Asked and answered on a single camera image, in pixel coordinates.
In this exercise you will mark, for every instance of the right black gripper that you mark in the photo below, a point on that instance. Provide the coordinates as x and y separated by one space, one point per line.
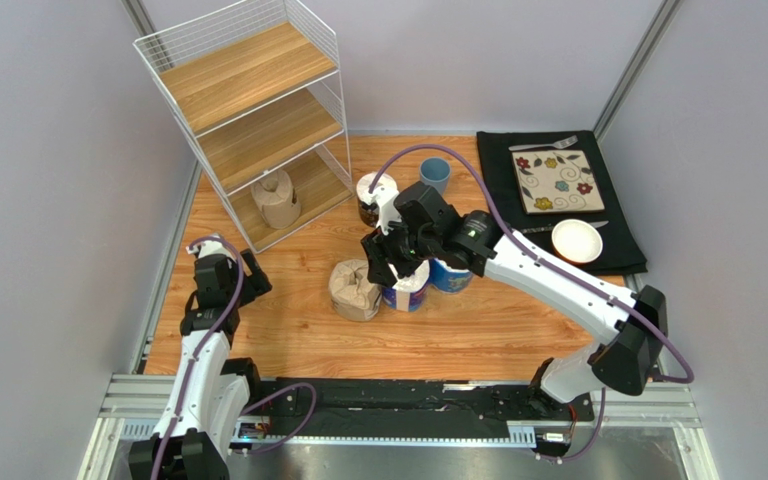
384 253

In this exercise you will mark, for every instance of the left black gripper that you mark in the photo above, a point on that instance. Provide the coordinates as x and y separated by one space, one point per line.
255 283

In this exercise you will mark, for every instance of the brown paper roll front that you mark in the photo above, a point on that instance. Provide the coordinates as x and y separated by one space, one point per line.
353 296

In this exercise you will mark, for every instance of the brown paper roll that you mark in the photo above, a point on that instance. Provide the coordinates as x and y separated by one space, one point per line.
276 199
353 296

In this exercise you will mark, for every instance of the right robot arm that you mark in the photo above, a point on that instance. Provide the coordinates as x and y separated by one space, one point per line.
628 328

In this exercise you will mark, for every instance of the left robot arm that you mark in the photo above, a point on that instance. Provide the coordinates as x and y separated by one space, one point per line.
192 438

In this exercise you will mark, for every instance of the blue plastic cup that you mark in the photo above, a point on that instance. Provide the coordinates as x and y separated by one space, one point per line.
435 172

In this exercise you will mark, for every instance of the black wrapped paper roll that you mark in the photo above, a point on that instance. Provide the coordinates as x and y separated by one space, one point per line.
368 210

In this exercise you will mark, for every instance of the blue patterned wrapped roll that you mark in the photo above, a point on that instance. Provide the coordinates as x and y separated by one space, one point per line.
448 280

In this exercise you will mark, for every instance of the blue white wrapped roll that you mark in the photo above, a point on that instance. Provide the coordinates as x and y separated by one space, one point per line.
409 293

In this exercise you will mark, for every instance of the floral square plate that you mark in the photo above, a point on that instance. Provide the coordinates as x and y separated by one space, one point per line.
556 181

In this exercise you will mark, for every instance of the white orange bowl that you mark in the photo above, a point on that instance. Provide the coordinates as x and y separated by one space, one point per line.
576 241

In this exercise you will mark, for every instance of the silver fork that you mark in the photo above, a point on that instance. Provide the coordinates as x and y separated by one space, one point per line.
557 145

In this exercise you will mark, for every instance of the silver knife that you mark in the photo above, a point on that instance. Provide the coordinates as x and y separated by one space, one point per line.
549 228

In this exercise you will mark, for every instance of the black cloth placemat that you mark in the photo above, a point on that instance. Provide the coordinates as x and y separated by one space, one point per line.
621 254

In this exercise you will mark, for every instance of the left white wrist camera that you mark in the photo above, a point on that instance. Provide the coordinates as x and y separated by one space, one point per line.
209 246

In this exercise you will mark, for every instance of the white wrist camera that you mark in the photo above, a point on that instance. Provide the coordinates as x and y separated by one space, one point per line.
388 215
209 246

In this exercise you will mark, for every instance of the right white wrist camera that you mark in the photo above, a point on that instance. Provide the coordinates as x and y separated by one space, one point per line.
388 215

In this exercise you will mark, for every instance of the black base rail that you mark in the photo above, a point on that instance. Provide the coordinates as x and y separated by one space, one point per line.
404 409

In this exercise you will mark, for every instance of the white wire wooden shelf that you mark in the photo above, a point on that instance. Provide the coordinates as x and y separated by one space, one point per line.
256 87

